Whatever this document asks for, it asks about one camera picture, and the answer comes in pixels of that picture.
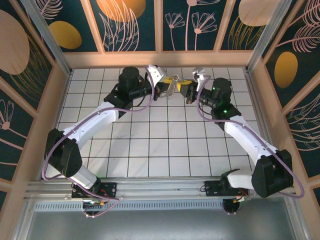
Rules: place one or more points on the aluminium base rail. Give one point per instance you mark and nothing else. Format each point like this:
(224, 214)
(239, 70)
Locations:
(160, 187)

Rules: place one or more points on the aluminium frame post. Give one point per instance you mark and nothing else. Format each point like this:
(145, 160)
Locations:
(267, 37)
(48, 37)

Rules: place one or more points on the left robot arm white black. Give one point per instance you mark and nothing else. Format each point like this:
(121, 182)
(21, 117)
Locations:
(95, 125)

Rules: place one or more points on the grey metal sheet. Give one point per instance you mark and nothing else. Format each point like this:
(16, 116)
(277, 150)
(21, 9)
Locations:
(160, 225)

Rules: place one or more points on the aluminium side rail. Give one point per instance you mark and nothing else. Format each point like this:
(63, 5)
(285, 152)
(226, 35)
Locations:
(261, 112)
(59, 112)

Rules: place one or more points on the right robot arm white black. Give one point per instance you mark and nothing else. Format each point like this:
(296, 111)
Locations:
(240, 137)

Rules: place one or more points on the clear plastic bag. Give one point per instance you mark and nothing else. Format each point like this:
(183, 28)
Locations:
(171, 93)

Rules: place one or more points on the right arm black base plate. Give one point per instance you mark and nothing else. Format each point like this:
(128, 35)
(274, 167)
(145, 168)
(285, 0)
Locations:
(211, 188)

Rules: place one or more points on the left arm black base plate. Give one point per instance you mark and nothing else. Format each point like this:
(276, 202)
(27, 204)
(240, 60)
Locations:
(110, 188)

